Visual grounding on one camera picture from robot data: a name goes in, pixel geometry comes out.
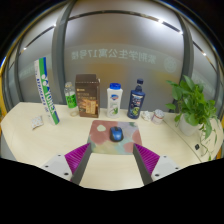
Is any dark blue pump bottle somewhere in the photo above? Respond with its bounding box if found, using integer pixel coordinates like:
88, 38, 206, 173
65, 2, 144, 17
126, 78, 146, 120

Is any blue and black computer mouse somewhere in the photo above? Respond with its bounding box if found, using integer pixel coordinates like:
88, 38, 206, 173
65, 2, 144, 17
109, 125, 125, 143

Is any crumpled white tissue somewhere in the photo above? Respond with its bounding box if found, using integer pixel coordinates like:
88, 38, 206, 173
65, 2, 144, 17
140, 110, 154, 122

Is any green white blue shuttlecock tube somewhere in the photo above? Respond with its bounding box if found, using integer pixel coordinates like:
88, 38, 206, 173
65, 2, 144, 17
33, 56, 61, 126

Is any floral pastel mouse pad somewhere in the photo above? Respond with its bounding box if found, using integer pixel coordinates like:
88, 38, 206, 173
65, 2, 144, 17
87, 119, 143, 155

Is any brown cardboard box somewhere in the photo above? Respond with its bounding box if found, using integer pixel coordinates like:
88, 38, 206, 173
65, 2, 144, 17
74, 73, 101, 119

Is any white bottle with blue cap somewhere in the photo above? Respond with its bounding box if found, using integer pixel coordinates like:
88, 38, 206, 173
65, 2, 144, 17
106, 82, 124, 120

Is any white jar with perforated lid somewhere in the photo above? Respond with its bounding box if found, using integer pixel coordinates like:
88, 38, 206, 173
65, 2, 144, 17
151, 109, 166, 125

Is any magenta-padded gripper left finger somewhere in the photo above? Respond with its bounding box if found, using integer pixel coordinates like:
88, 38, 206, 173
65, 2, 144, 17
40, 142, 93, 186

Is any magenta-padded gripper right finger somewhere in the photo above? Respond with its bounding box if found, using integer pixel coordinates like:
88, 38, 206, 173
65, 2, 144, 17
132, 143, 183, 186

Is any clear bottle with green label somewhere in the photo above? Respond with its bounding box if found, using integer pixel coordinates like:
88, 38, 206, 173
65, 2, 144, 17
64, 81, 80, 117

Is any small white patterned packet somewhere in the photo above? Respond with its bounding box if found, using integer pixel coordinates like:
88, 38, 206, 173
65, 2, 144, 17
30, 115, 45, 130

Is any green plant in white pot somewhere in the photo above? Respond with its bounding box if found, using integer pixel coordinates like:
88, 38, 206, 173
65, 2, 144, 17
165, 74, 222, 162

